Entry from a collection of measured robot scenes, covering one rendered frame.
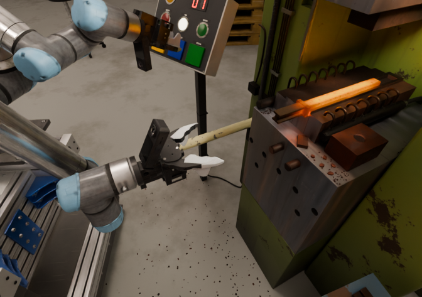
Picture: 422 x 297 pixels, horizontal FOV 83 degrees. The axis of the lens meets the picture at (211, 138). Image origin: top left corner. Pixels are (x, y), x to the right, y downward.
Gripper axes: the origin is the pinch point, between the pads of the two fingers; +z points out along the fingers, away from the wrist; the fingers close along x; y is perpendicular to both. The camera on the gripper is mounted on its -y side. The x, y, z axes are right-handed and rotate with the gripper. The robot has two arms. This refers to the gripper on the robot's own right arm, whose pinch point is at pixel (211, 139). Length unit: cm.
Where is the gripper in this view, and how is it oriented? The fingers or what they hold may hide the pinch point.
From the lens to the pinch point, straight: 60.4
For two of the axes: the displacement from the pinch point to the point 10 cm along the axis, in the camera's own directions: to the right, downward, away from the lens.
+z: 9.0, -3.1, 3.2
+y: 0.0, 7.2, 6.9
